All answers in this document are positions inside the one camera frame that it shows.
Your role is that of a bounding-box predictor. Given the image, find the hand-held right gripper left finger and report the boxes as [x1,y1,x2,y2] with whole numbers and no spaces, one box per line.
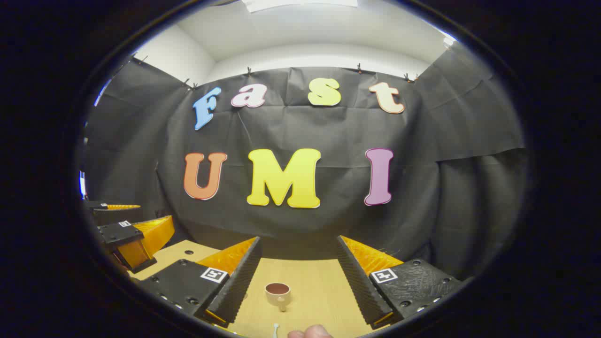
[138,236,262,328]

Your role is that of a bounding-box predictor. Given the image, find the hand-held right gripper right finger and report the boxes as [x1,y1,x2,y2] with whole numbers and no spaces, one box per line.
[336,235,464,330]

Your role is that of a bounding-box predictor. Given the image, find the beige cup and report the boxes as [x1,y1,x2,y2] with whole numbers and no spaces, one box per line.
[265,282,292,313]

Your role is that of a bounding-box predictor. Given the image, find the wooden desktop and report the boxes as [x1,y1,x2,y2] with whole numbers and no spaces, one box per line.
[127,239,390,338]

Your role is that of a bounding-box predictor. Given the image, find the ceiling light panel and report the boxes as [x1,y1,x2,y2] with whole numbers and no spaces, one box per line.
[242,0,360,13]

